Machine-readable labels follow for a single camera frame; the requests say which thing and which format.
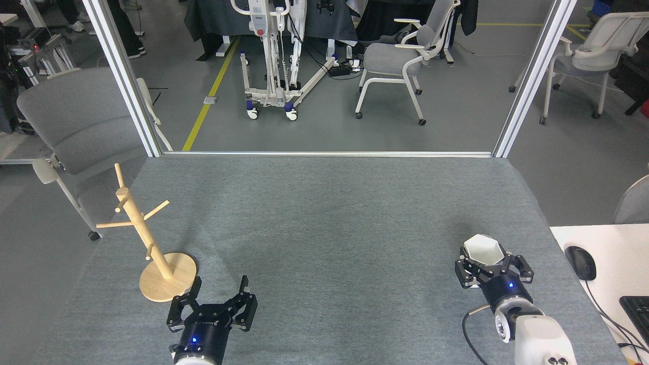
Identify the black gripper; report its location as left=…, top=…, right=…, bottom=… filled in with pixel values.
left=167, top=275, right=258, bottom=364
left=454, top=247, right=535, bottom=309

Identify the white hexagonal cup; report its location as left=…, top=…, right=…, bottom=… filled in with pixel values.
left=463, top=234, right=506, bottom=266

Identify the wooden cup rack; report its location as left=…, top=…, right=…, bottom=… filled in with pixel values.
left=96, top=163, right=197, bottom=303

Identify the black computer mouse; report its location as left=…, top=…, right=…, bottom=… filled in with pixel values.
left=564, top=246, right=597, bottom=281

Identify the white desk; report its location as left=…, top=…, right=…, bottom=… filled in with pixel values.
left=550, top=224, right=649, bottom=365

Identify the black keyboard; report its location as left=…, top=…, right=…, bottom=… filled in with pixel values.
left=620, top=296, right=649, bottom=346

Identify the grey chair backrest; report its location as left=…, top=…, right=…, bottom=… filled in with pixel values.
left=612, top=175, right=649, bottom=225

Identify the white stand on wheels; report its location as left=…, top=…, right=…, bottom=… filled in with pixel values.
left=230, top=0, right=339, bottom=121

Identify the large grey chair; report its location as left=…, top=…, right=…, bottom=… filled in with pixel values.
left=16, top=67, right=173, bottom=241

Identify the grey chair with armrests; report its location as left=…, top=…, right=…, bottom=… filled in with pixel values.
left=354, top=0, right=461, bottom=126

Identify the white mesh-back chair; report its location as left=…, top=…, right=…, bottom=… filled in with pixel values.
left=509, top=11, right=649, bottom=125

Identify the black power strip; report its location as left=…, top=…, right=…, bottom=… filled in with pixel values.
left=328, top=60, right=362, bottom=78

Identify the dark cloth covered table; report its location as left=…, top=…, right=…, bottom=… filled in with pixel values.
left=184, top=0, right=358, bottom=61

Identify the person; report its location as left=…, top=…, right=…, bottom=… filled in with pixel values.
left=57, top=0, right=86, bottom=33
left=105, top=0, right=147, bottom=59

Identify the equipment cart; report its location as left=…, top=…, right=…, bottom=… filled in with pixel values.
left=0, top=23, right=77, bottom=88

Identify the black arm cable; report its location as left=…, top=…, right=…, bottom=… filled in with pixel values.
left=461, top=304, right=490, bottom=365

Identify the black mouse cable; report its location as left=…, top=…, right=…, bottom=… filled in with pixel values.
left=583, top=279, right=649, bottom=358

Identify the silver frame crossbar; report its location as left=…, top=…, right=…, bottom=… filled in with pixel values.
left=162, top=151, right=493, bottom=158

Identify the silver frame post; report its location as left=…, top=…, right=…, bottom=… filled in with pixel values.
left=493, top=0, right=579, bottom=158
left=83, top=0, right=173, bottom=158

